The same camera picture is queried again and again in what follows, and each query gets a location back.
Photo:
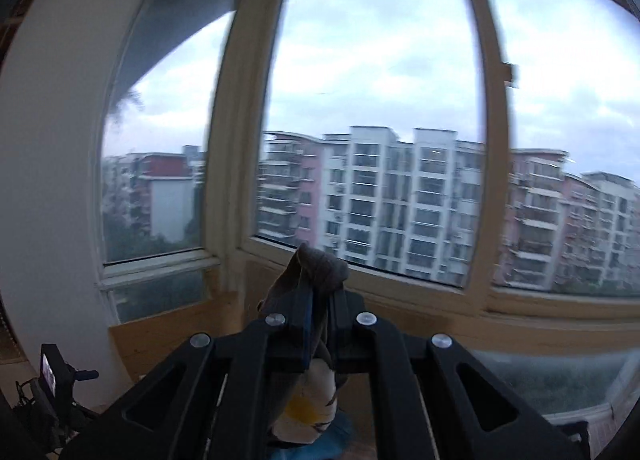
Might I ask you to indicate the white garment with yellow print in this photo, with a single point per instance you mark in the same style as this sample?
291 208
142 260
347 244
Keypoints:
311 407

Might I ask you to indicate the dark grey zip jacket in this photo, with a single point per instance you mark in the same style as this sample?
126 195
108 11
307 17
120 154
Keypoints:
305 316

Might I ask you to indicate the blue garment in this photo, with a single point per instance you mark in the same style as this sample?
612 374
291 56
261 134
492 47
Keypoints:
330 445

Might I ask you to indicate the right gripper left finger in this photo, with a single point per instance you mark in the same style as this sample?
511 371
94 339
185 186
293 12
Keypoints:
205 400

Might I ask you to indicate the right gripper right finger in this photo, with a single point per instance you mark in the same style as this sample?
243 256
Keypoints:
431 398

